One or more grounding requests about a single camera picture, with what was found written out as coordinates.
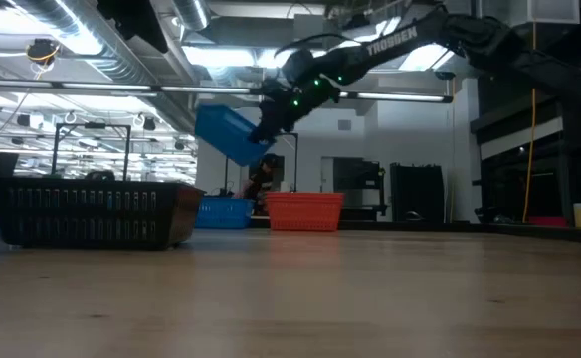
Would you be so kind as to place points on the black plastic basket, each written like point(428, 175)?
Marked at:
point(91, 214)

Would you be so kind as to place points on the black cabinet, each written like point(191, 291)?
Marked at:
point(416, 193)

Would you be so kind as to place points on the black workstation frame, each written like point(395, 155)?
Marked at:
point(91, 130)

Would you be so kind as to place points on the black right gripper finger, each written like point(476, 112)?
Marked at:
point(260, 135)

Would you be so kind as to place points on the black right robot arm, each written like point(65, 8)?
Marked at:
point(395, 45)

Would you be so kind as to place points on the orange plastic basket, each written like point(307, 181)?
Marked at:
point(304, 211)

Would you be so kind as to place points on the person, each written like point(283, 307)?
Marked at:
point(260, 184)

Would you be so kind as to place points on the black aluminium table frame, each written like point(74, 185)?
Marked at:
point(211, 90)

